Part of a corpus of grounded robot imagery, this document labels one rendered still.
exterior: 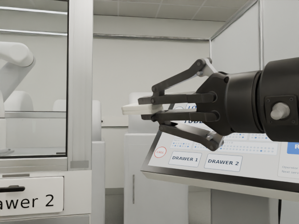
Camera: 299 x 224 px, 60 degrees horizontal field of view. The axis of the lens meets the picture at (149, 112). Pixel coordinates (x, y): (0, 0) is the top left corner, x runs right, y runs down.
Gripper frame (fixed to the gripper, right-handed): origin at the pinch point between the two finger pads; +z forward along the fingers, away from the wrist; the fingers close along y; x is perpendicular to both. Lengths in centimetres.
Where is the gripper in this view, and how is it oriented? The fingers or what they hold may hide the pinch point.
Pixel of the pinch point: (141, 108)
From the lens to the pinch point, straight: 43.8
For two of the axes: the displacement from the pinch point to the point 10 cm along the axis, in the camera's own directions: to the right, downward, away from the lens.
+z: -7.5, 0.3, 6.7
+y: 1.9, 9.7, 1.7
